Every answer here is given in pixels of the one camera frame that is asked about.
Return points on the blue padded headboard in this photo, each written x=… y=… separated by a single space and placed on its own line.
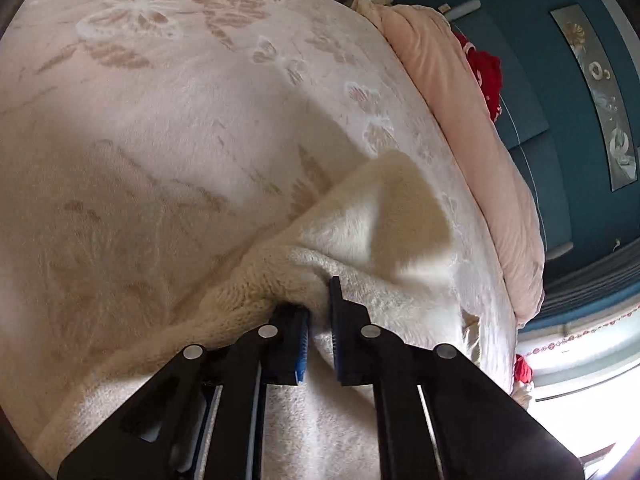
x=520 y=100

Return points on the grey curtain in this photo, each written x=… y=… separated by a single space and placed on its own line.
x=600 y=285

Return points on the cream crumpled cloth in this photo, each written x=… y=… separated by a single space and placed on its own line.
x=524 y=395

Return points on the grey headboard side post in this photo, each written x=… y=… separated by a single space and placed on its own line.
x=559 y=251
x=460 y=8

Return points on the red bead garland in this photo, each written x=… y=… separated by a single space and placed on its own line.
x=575 y=337

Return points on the pink butterfly pattern blanket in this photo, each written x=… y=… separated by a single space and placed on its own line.
x=175 y=110

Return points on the small red cloth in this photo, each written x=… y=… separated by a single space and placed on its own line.
x=524 y=370

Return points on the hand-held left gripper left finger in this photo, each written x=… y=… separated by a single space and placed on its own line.
x=301 y=351

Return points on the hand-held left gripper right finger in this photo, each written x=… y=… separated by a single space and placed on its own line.
x=336 y=355

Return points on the cream knit sweater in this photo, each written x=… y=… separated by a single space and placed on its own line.
x=380 y=220

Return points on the floral wall decor panel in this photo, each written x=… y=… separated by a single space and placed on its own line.
x=600 y=95

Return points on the red pillow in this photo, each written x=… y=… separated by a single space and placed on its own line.
x=485 y=75

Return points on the pink duvet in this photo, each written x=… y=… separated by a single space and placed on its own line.
x=450 y=100

